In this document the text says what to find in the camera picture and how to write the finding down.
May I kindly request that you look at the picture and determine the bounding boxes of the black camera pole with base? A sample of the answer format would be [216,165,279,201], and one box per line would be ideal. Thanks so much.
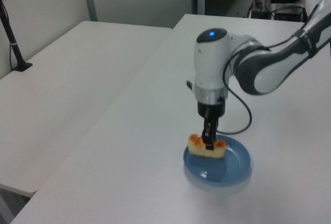
[0,0,34,72]

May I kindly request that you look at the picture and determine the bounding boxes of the bread with orange topping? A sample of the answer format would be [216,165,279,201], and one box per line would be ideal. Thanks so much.
[188,133,227,159]

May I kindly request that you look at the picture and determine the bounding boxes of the blue round plate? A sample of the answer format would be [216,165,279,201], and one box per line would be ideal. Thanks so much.
[182,134,252,187]

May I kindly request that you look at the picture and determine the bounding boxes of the white adjacent table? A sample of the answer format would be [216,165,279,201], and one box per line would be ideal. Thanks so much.
[0,20,173,195]

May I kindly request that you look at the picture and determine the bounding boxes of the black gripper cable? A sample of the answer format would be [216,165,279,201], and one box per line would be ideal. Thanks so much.
[216,0,328,135]

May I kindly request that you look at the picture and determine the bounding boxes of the small black device with wires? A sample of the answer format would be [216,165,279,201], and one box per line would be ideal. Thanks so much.
[251,0,273,20]

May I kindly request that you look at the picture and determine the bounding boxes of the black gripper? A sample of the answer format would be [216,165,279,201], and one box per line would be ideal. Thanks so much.
[197,95,227,151]

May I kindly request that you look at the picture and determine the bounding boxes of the black electronics box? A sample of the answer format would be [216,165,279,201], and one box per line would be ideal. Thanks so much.
[274,3,308,23]

